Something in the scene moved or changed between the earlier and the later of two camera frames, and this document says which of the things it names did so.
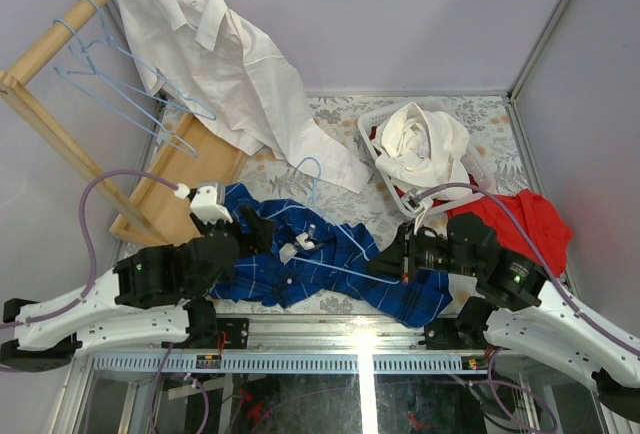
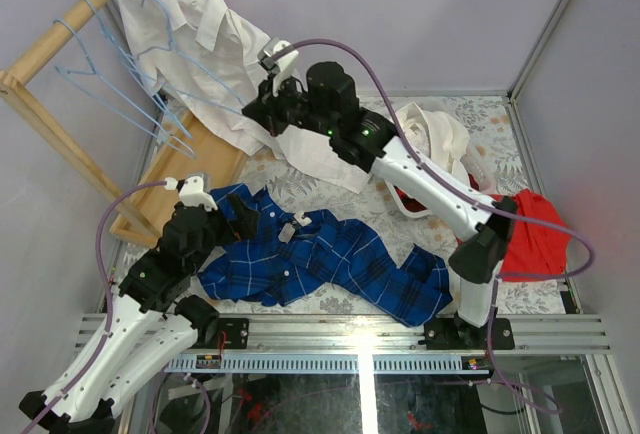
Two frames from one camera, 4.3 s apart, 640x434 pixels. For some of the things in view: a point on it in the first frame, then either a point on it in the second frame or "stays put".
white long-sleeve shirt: x=419 y=150 stays put
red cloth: x=540 y=220 stays put
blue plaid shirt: x=310 y=257 stays put
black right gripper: x=399 y=259 -> x=265 y=109
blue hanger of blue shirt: x=315 y=207 -> x=186 y=57
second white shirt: x=203 y=51 stays put
